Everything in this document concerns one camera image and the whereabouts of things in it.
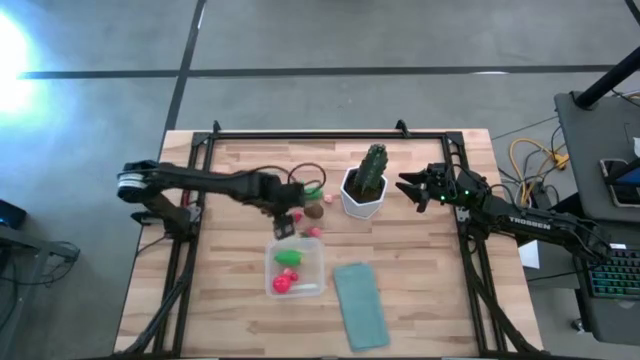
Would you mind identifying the red toy tomato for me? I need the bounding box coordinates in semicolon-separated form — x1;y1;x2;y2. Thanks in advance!
271;274;293;295

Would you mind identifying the smartphone on desk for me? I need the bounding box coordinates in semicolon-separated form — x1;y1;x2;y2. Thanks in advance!
599;157;640;209

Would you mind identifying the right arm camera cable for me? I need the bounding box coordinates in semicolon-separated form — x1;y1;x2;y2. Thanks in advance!
447;149;469;201

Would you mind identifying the rainbow backlit keyboard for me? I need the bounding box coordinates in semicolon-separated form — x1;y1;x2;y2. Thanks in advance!
587;247;640;300

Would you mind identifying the green cactus plant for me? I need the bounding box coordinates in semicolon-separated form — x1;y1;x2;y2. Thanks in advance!
351;143;390;197

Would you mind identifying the white faceted plant pot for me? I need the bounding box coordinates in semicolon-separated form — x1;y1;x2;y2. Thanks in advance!
339;166;389;221

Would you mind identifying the teal folded cloth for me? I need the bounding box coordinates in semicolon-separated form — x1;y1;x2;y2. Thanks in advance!
332;261;392;353

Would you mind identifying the black floor cable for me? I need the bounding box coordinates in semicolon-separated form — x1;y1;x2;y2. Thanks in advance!
492;117;559;141

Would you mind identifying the yellow floor cable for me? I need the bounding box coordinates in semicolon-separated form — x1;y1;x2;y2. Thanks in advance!
508;137;570;206

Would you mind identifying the white paper sheet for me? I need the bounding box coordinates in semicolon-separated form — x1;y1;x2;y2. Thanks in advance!
517;239;541;270

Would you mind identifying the clear plastic tupperware container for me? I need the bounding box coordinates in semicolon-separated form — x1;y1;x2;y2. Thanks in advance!
264;236;327;300

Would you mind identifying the grey desk with pole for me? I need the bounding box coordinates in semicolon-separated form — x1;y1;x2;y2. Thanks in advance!
553;91;640;224

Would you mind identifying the black box device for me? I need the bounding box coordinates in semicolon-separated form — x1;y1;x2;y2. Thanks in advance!
0;198;27;230

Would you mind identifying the black round pole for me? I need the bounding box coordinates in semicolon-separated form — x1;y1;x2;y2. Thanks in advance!
573;45;640;110

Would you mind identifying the left arm camera cable loop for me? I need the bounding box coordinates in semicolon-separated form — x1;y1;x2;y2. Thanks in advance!
249;162;328;194

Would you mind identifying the green toy pepper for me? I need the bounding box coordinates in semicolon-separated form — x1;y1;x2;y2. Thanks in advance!
273;248;305;267

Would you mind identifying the dark desk under keyboard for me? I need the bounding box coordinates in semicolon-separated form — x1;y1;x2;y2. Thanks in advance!
574;219;640;346

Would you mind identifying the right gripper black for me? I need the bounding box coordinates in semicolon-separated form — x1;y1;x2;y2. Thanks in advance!
394;162;460;214

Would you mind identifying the black aluminium table frame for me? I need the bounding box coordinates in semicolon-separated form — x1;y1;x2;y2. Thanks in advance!
114;119;544;359

